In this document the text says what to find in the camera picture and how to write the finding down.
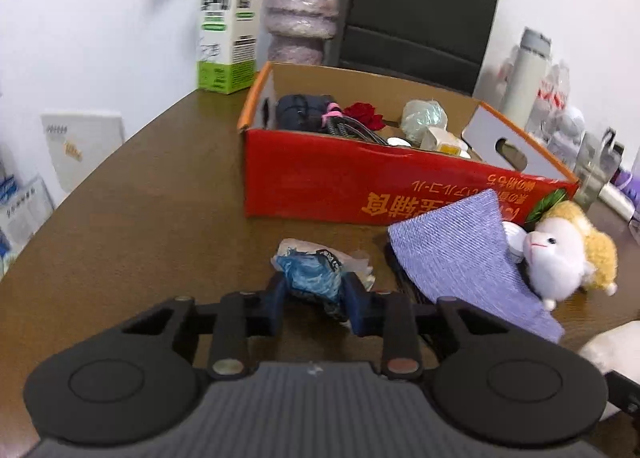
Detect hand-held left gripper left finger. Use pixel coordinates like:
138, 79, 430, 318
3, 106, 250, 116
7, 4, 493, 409
121, 272, 288, 380

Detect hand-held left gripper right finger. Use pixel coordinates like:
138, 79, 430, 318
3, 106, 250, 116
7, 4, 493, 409
341, 272, 506, 380

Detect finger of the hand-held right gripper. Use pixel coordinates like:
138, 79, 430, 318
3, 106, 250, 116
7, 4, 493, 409
603, 369, 640, 421

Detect blue crinkly packet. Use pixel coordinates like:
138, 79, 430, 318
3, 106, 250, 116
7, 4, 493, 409
271, 238, 376, 323

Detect red cardboard box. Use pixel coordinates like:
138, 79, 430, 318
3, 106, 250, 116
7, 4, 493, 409
237, 61, 581, 228

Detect braided charging cable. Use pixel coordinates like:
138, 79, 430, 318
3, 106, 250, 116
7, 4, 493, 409
320, 101, 391, 144

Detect white wall charger plug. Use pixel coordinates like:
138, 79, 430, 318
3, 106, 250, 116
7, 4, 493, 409
420, 127, 473, 158

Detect navy zipper case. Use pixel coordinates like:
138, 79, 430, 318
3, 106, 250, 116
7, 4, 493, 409
276, 94, 337, 131

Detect red fabric rose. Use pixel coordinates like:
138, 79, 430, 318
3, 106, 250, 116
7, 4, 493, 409
344, 102, 386, 131

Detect iridescent clear plastic bag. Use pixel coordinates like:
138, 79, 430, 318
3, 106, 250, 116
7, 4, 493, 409
401, 99, 448, 144

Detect white plastic packet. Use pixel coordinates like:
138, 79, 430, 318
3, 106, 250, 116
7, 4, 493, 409
579, 321, 640, 374

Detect purple woven pouch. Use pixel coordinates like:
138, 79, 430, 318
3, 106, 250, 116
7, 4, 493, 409
387, 188, 566, 344

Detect wooden desk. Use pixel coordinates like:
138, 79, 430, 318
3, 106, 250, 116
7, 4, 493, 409
0, 88, 640, 458

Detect white and yellow plush toy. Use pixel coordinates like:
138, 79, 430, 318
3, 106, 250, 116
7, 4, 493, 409
525, 201, 619, 311

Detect white round container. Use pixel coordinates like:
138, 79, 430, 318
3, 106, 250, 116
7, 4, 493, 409
501, 221, 528, 264

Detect white power strip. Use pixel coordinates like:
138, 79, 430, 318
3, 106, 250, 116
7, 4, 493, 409
597, 183, 638, 219

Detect clear drinking glass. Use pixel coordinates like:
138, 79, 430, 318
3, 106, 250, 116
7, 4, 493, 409
572, 131, 616, 206

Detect white notebook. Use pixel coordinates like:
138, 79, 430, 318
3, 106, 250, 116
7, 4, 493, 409
41, 111, 125, 195

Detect blue cardboard box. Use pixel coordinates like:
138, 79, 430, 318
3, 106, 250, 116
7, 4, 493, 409
0, 173, 56, 279

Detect white and green milk carton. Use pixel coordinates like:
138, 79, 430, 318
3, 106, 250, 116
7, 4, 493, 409
196, 0, 266, 95

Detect white thermos bottle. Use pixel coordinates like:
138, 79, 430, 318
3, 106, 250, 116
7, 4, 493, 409
500, 27, 552, 129

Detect pink stone vase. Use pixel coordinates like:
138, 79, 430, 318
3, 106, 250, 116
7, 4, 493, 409
263, 0, 346, 66

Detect black paper bag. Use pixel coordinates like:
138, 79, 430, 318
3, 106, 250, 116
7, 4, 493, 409
339, 0, 504, 96

